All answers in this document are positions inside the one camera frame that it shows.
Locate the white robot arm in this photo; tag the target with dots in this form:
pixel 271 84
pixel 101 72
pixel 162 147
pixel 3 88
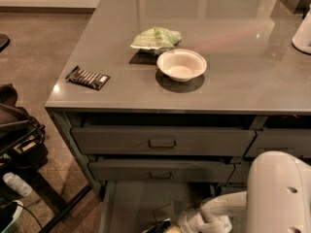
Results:
pixel 277 200

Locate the middle right grey drawer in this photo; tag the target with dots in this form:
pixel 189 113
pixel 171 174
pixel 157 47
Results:
pixel 240 173

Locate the bottom right grey drawer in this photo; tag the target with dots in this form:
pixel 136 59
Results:
pixel 227 189

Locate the green chip bag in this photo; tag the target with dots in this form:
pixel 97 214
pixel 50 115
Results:
pixel 156 38

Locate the black snack bar wrapper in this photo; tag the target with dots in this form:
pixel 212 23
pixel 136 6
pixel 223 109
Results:
pixel 87 78

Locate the grey counter cabinet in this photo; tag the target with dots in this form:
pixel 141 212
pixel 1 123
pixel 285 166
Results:
pixel 253 70

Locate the top left grey drawer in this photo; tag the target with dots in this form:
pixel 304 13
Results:
pixel 162 140

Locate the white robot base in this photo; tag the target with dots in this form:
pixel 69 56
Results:
pixel 302 38

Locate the white bucket with cable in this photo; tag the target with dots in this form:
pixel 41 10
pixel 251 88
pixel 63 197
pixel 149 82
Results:
pixel 9 214

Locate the clear plastic bottle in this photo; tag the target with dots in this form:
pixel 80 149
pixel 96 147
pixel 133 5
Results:
pixel 17 184

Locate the middle left grey drawer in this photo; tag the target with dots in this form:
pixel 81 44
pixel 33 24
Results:
pixel 174 170

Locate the top right grey drawer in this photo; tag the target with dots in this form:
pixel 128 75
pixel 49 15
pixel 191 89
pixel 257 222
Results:
pixel 290 134

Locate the grey drawer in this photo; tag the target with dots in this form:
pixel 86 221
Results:
pixel 227 189
pixel 174 170
pixel 162 140
pixel 290 134
pixel 240 173

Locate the white paper bowl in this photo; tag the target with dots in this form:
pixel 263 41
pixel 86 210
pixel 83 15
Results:
pixel 181 65

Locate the blue chip bag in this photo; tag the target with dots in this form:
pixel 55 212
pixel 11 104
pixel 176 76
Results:
pixel 159 227

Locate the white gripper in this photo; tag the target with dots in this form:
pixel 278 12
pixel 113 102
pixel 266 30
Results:
pixel 191 222

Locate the bottom left open drawer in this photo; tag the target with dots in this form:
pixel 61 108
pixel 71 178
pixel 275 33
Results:
pixel 128 206

